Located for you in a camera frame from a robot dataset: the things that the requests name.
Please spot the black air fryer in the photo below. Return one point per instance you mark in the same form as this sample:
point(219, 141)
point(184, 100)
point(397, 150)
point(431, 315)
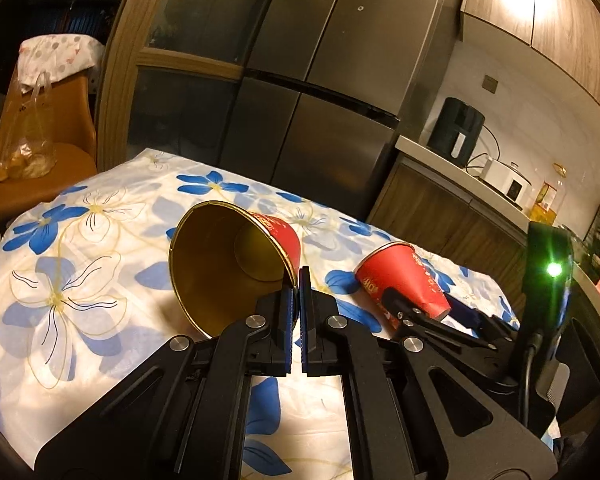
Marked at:
point(455, 130)

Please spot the clear bag of oranges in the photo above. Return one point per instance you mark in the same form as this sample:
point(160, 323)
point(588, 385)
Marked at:
point(22, 155)

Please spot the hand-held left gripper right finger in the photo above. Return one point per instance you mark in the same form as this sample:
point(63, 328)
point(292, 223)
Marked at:
point(306, 335)

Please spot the wooden glass sliding door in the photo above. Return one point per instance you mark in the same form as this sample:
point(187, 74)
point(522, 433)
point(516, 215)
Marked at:
point(180, 85)

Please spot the white dotted cloth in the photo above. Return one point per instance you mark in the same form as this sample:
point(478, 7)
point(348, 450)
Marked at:
point(60, 57)

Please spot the white electric cooker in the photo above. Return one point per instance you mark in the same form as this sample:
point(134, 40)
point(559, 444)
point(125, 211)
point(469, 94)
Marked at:
point(505, 180)

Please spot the grey steel refrigerator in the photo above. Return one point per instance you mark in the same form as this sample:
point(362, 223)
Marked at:
point(330, 60)

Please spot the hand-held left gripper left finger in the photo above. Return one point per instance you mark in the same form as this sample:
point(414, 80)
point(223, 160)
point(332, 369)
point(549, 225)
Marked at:
point(280, 330)

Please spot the cooking oil bottle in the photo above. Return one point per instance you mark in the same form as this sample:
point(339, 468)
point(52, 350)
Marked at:
point(547, 195)

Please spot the dark wall socket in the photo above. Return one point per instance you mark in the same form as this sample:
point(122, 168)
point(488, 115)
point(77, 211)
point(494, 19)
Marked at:
point(490, 83)

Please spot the blue floral tablecloth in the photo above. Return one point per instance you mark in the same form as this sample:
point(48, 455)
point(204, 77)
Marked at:
point(105, 240)

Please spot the brown leather chair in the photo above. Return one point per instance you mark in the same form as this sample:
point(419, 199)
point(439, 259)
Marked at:
point(65, 170)

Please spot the kitchen counter with wooden cabinets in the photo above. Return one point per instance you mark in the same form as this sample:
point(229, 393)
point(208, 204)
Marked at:
point(445, 220)

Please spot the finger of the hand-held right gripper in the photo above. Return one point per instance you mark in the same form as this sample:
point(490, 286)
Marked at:
point(400, 307)
point(467, 315)

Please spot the wooden wall cabinet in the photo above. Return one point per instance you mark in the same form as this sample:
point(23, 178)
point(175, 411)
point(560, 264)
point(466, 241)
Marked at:
point(555, 25)

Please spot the red paper cup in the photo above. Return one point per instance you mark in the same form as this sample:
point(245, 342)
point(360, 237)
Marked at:
point(410, 275)
point(205, 260)

